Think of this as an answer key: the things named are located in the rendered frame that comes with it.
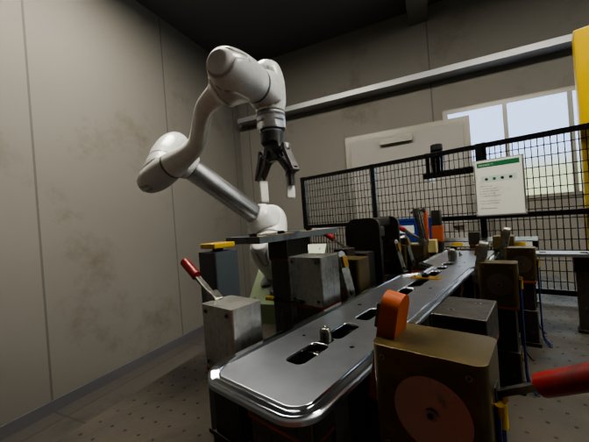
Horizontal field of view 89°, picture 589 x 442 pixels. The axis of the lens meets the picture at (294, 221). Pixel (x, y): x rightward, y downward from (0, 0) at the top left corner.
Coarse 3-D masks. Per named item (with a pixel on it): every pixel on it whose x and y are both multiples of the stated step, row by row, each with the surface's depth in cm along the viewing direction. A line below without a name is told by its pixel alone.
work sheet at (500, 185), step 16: (480, 160) 165; (496, 160) 160; (512, 160) 156; (480, 176) 165; (496, 176) 160; (512, 176) 156; (480, 192) 165; (496, 192) 161; (512, 192) 156; (480, 208) 166; (496, 208) 161; (512, 208) 157
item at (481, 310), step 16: (448, 304) 53; (464, 304) 53; (480, 304) 52; (496, 304) 53; (432, 320) 49; (448, 320) 48; (464, 320) 46; (480, 320) 45; (496, 320) 52; (496, 336) 51
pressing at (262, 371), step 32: (384, 288) 81; (416, 288) 78; (448, 288) 77; (320, 320) 59; (352, 320) 57; (416, 320) 56; (256, 352) 47; (288, 352) 46; (352, 352) 44; (224, 384) 38; (256, 384) 37; (288, 384) 37; (320, 384) 36; (352, 384) 37; (288, 416) 31; (320, 416) 32
